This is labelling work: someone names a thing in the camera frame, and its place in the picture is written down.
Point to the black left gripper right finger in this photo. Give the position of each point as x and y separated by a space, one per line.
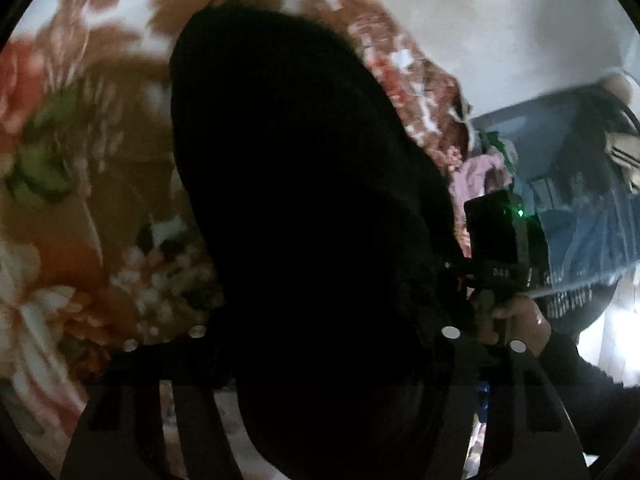
495 415

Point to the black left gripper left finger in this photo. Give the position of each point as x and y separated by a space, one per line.
120 432

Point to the black orange graffiti hoodie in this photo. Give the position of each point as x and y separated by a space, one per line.
332 238

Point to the person's right hand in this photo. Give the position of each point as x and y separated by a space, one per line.
518 318

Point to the pink garment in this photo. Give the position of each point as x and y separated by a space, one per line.
476 177

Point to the blue fabric wardrobe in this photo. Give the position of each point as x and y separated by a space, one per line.
576 193

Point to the beige striped hanging garment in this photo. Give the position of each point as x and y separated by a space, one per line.
624 150

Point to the floral brown bed blanket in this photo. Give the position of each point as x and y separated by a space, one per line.
96 246

